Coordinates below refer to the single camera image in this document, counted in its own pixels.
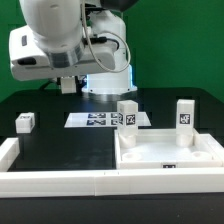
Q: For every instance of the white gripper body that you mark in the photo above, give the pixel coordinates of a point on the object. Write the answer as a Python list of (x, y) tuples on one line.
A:
[(29, 62)]

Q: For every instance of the white square table top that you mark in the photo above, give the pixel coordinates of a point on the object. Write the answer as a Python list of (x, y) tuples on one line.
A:
[(156, 148)]

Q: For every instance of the white U-shaped obstacle fence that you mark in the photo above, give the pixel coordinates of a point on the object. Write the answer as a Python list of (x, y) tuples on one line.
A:
[(111, 182)]

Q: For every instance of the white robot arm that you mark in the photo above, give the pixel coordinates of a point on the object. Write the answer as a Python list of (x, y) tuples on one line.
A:
[(62, 25)]

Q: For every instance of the white marker sheet with tags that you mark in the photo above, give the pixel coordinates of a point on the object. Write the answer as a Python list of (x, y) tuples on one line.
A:
[(101, 119)]

